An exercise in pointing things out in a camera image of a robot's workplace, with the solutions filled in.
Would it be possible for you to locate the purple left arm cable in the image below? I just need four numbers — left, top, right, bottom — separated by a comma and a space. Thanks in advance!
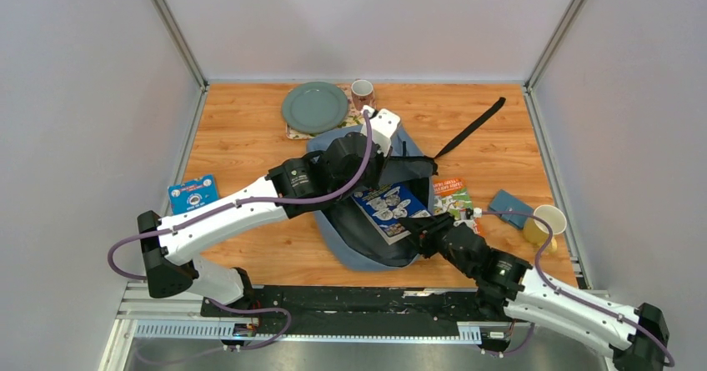
106, 108, 375, 353

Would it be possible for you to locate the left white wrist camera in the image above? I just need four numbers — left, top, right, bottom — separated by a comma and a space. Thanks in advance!
360, 106, 401, 156

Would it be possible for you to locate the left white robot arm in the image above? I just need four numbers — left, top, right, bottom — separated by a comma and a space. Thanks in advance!
137, 130, 393, 317

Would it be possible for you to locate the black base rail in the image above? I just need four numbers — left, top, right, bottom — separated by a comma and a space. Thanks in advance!
199, 279, 531, 353

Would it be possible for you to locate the green ceramic plate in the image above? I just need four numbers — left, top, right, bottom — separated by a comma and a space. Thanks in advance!
281, 82, 349, 134

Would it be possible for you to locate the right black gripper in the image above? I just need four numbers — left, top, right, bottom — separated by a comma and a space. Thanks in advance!
397, 213, 475, 280

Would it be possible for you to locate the dark blue treehouse book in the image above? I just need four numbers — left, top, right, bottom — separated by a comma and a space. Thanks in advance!
352, 183, 431, 245

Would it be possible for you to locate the blue-grey backpack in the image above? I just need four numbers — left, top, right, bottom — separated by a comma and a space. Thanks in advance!
314, 97, 506, 272

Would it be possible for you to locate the orange treehouse book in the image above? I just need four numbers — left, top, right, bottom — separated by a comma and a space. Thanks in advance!
433, 178, 482, 234

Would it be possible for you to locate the light blue treehouse book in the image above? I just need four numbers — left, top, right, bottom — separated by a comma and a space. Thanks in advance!
168, 174, 219, 214

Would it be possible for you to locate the pink patterned mug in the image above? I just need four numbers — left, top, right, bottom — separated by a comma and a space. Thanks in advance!
350, 79, 376, 112

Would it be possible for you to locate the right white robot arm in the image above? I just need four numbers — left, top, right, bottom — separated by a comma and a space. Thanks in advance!
399, 213, 675, 370

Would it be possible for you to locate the teal wallet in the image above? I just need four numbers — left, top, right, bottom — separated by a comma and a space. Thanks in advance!
488, 189, 534, 230

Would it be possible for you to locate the yellow mug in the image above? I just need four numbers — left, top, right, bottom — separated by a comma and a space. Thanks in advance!
522, 204, 568, 253

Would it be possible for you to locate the floral placemat tray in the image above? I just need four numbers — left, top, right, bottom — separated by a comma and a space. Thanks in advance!
285, 83, 364, 140

